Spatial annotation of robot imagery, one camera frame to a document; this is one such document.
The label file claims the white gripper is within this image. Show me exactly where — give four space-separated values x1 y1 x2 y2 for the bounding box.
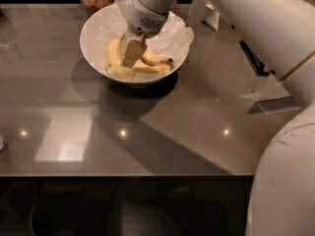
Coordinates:
122 0 169 68

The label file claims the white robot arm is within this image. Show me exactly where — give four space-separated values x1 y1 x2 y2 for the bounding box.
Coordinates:
126 0 315 236

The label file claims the middle yellow banana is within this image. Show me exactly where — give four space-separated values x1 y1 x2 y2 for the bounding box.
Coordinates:
132 60 171 76

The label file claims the right spotted yellow banana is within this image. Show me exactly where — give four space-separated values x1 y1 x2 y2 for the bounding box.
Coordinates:
142 49 173 66

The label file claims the left yellow banana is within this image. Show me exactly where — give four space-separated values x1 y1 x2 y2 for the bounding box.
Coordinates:
106 38 121 67

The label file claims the bottom yellow banana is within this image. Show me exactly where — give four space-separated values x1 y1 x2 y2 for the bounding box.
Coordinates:
107 66 136 81

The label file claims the white ceramic bowl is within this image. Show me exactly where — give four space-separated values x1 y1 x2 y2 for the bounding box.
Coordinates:
80 7 184 87

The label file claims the white crumpled paper liner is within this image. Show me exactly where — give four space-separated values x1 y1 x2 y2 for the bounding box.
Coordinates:
96 0 194 65

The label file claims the white paper bag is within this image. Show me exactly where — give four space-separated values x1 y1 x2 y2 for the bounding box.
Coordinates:
186 0 220 31

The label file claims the clear acrylic stand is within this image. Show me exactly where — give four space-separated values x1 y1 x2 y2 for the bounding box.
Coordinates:
241 75 300 114

